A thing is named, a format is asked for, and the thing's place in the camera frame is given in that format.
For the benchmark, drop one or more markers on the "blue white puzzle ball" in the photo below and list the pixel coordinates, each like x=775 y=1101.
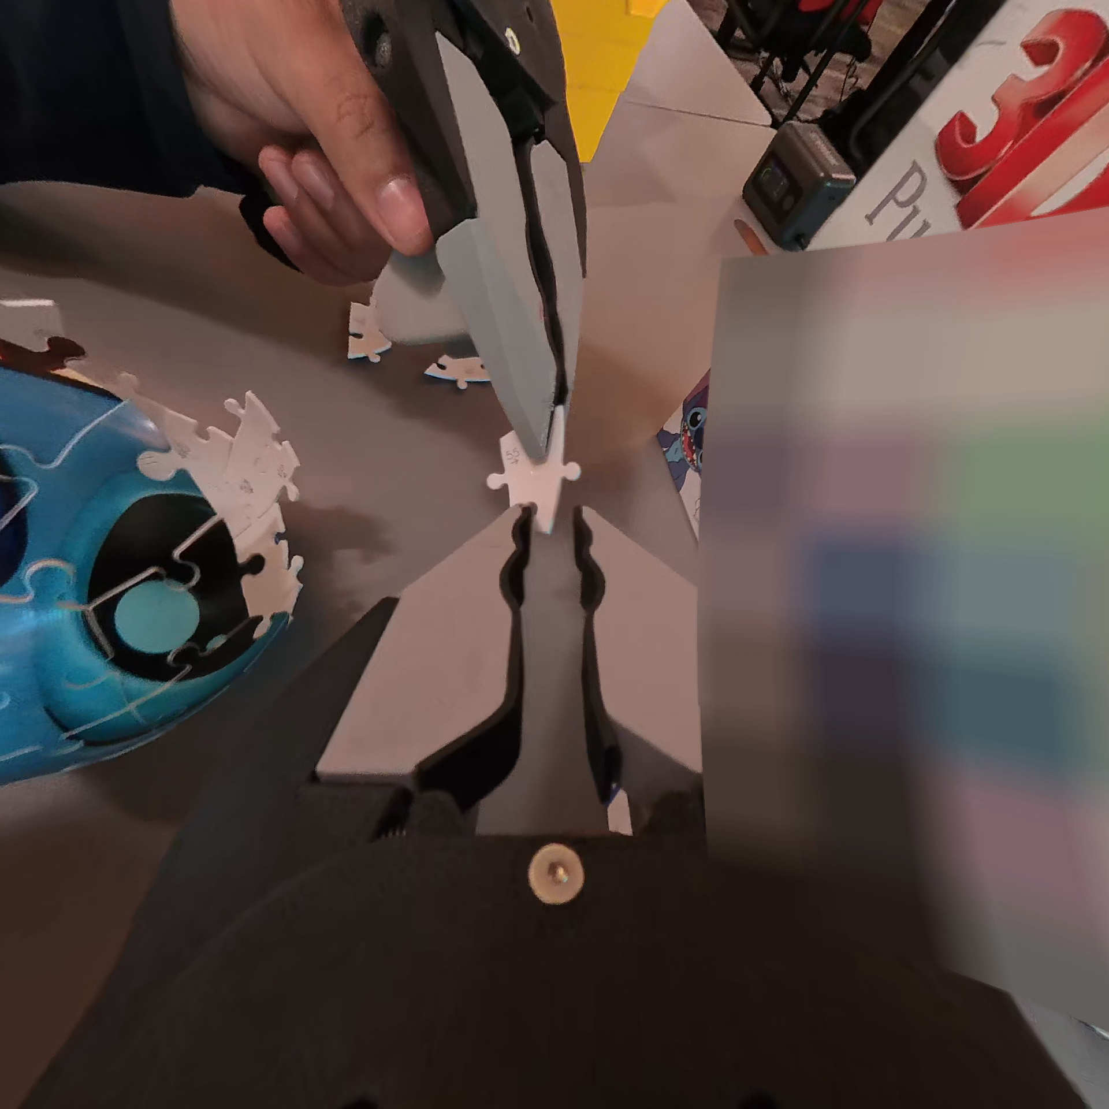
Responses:
x=87 y=564

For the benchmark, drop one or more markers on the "white puzzle pieces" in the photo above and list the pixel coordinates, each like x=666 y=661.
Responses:
x=364 y=334
x=529 y=482

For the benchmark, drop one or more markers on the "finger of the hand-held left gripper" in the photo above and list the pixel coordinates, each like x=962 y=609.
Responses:
x=495 y=261
x=568 y=243

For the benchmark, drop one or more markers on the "person's left forearm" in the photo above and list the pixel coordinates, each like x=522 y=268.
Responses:
x=87 y=88

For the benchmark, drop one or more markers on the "person's left hand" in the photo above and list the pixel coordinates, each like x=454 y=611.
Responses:
x=285 y=105

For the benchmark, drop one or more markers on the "colourful cardboard puzzle box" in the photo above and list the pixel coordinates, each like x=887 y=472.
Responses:
x=996 y=113

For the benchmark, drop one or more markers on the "black stand legs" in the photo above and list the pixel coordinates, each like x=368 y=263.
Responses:
x=779 y=36

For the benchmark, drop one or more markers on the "stacked yellow plastic bins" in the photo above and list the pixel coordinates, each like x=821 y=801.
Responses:
x=599 y=71

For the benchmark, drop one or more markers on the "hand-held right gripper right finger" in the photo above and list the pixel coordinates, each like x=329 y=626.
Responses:
x=658 y=668

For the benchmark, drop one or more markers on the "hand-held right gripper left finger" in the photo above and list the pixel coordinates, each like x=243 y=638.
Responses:
x=416 y=686

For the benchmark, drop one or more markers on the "black device green lights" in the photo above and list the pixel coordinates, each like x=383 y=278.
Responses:
x=806 y=174

